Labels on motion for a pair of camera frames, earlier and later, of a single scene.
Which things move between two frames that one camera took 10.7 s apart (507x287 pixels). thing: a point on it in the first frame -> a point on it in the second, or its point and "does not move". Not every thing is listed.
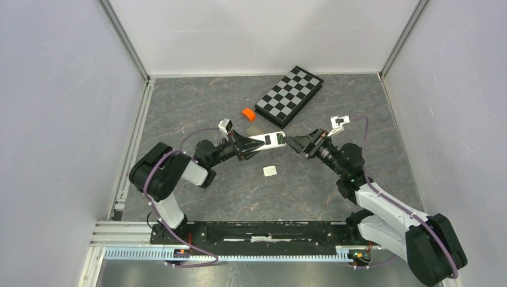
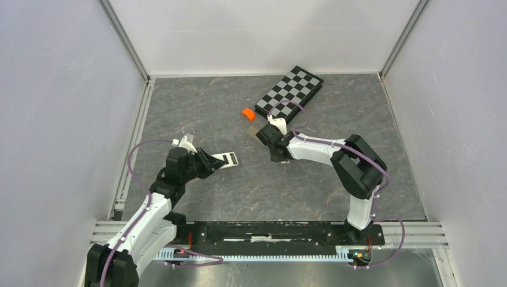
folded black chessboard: (288, 97) does not move
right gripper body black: (319, 137) -> (274, 158)
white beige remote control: (253, 130) does not move
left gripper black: (244, 145) -> (209, 163)
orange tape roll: (249, 113) does not move
